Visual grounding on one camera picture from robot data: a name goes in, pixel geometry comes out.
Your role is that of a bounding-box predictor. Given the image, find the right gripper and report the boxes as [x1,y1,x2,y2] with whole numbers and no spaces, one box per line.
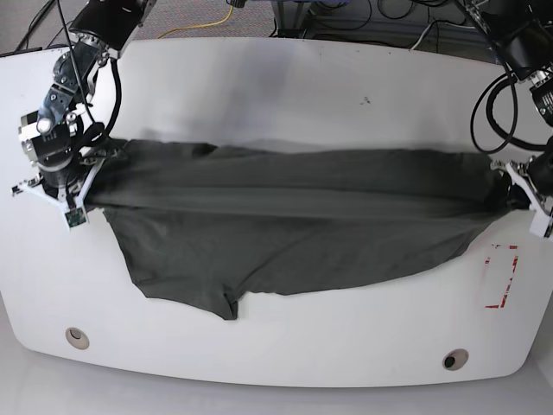
[10,157,105,214]

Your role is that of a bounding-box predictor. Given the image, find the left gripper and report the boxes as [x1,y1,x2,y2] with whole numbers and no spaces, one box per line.
[491,160,552,238]

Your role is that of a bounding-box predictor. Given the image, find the dark grey t-shirt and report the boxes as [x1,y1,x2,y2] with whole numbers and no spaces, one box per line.
[86,140,529,321]

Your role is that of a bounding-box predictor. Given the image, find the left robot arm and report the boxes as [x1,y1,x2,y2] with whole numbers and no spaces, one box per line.
[454,1,552,240]

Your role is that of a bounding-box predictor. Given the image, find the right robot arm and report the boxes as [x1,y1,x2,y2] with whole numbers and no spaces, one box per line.
[11,1,155,228]

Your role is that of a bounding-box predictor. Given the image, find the red tape rectangle marking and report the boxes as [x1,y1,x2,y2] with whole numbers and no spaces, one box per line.
[478,244,519,310]

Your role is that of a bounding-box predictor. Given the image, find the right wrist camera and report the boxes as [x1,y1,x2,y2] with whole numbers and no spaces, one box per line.
[63,207,89,231]

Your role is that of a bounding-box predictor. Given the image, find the left table cable grommet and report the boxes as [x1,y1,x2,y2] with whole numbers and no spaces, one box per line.
[65,328,90,350]

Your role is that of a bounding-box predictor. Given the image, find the table cable grommet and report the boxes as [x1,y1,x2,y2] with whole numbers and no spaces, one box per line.
[65,328,90,350]
[442,348,469,371]

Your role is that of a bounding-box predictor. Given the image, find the right table cable grommet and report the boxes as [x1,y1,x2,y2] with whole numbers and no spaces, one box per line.
[442,348,469,371]

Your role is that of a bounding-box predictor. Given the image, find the white cable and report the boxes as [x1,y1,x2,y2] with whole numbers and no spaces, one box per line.
[409,18,442,51]

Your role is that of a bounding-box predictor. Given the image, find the yellow cable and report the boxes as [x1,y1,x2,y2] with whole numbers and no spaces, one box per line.
[156,0,237,40]

